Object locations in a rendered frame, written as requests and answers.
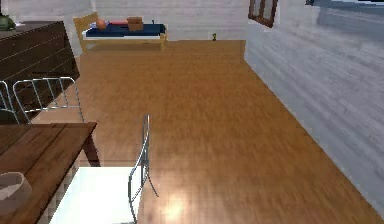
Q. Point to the green round object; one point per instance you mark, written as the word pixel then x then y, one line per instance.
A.
pixel 6 22

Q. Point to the grey bowl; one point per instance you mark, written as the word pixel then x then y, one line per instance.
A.
pixel 13 191

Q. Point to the brown cardboard box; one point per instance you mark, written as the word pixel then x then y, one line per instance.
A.
pixel 135 23

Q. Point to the small green black object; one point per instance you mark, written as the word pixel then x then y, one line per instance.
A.
pixel 214 36

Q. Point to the white seat metal chair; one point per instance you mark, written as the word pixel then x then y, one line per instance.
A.
pixel 100 196

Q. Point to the brown wooden table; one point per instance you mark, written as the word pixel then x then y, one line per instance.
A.
pixel 43 150

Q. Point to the dark brown chest of drawers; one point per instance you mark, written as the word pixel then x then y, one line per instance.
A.
pixel 36 53

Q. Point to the brown framed window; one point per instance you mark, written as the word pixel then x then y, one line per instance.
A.
pixel 263 11

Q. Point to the red pillow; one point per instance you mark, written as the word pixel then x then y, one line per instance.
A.
pixel 118 23

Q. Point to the light wooden bed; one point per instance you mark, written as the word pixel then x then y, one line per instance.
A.
pixel 123 33

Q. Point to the orange ball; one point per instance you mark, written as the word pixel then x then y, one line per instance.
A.
pixel 101 24

